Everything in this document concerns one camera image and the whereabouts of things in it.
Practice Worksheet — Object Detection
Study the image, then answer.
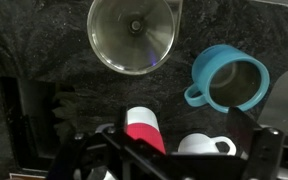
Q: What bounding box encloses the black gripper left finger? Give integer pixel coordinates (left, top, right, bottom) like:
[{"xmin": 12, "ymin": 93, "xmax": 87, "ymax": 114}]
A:
[{"xmin": 47, "ymin": 106, "xmax": 172, "ymax": 180}]

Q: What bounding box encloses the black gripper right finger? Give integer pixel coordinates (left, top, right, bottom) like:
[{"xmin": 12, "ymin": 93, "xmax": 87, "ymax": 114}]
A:
[{"xmin": 225, "ymin": 106, "xmax": 286, "ymax": 180}]

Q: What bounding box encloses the teal cup with handle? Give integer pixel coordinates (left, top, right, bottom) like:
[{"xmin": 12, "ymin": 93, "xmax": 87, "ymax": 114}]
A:
[{"xmin": 183, "ymin": 44, "xmax": 271, "ymax": 114}]

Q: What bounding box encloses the crumpled paper trash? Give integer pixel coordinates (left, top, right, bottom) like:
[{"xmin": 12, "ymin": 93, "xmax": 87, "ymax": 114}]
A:
[{"xmin": 52, "ymin": 88, "xmax": 80, "ymax": 134}]

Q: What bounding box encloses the white tumbler with red band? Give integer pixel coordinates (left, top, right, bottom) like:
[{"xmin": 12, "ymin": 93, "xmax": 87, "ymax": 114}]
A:
[{"xmin": 123, "ymin": 106, "xmax": 167, "ymax": 155}]

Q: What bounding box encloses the stainless steel sink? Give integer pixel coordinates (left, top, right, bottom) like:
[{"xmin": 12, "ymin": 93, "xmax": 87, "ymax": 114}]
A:
[{"xmin": 256, "ymin": 65, "xmax": 288, "ymax": 134}]

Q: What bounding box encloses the large white mug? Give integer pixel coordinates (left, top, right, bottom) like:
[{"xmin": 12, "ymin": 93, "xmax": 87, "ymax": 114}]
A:
[{"xmin": 177, "ymin": 133, "xmax": 238, "ymax": 157}]

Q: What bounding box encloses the square counter opening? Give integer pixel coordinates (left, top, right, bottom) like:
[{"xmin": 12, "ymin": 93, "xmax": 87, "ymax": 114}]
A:
[{"xmin": 0, "ymin": 75, "xmax": 77, "ymax": 169}]

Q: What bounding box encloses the steel funnel coffee dripper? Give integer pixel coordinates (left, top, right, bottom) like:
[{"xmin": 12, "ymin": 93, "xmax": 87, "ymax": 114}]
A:
[{"xmin": 86, "ymin": 0, "xmax": 184, "ymax": 76}]

